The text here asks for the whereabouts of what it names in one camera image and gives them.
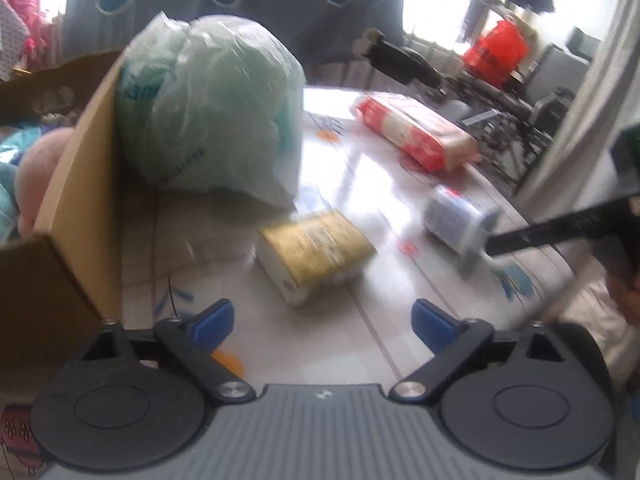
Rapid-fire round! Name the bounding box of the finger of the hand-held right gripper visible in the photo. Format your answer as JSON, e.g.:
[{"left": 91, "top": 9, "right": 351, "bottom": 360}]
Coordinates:
[{"left": 485, "top": 197, "right": 631, "bottom": 257}]

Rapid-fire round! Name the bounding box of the black office chair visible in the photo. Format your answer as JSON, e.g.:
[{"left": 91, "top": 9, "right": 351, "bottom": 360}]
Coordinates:
[{"left": 352, "top": 29, "right": 443, "bottom": 88}]

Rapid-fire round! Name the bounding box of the pink plush toy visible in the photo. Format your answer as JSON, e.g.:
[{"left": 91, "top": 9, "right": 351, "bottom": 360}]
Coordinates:
[{"left": 15, "top": 127, "right": 76, "bottom": 241}]

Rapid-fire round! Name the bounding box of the red plastic bag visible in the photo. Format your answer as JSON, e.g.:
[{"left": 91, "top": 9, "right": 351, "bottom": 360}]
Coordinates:
[{"left": 462, "top": 19, "right": 531, "bottom": 88}]

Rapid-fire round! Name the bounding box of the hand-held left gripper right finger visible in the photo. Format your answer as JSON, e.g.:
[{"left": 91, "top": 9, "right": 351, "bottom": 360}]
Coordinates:
[{"left": 390, "top": 299, "right": 563, "bottom": 403}]

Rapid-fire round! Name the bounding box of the brown cardboard box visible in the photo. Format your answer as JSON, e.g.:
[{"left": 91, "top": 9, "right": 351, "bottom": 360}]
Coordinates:
[{"left": 0, "top": 47, "right": 126, "bottom": 401}]

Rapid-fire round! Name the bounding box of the grey box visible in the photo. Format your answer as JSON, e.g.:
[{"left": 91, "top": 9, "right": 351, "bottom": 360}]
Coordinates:
[{"left": 565, "top": 27, "right": 601, "bottom": 61}]

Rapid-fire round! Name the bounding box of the pale green plastic bag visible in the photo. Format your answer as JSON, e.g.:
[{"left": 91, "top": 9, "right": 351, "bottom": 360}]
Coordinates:
[{"left": 115, "top": 10, "right": 307, "bottom": 211}]

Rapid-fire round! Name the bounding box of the red white tissue pack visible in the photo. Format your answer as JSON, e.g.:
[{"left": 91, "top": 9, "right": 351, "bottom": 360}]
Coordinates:
[{"left": 352, "top": 92, "right": 481, "bottom": 173}]

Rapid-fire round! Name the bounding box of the grey dotted hanging bedsheet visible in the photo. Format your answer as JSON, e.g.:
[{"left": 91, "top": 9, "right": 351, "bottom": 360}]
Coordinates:
[{"left": 62, "top": 0, "right": 406, "bottom": 78}]

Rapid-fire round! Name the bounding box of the gold tissue pack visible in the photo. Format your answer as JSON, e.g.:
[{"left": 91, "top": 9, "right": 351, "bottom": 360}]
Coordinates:
[{"left": 255, "top": 210, "right": 378, "bottom": 308}]

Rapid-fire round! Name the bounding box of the white printed soft pack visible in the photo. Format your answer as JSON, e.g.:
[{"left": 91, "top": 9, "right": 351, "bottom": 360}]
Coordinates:
[{"left": 422, "top": 185, "right": 503, "bottom": 273}]

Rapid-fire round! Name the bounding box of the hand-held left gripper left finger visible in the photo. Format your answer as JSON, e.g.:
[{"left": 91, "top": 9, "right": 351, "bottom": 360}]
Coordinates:
[{"left": 80, "top": 299, "right": 256, "bottom": 405}]

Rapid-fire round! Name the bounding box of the white cabinet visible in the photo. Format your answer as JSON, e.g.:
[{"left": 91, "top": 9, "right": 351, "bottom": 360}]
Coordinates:
[{"left": 527, "top": 42, "right": 593, "bottom": 106}]

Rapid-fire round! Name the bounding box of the star print cloth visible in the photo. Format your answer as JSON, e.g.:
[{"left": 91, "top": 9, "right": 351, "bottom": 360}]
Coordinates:
[{"left": 0, "top": 0, "right": 30, "bottom": 83}]

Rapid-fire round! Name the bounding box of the grey curtain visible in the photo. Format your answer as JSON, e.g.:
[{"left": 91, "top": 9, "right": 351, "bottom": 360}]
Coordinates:
[{"left": 515, "top": 0, "right": 640, "bottom": 221}]

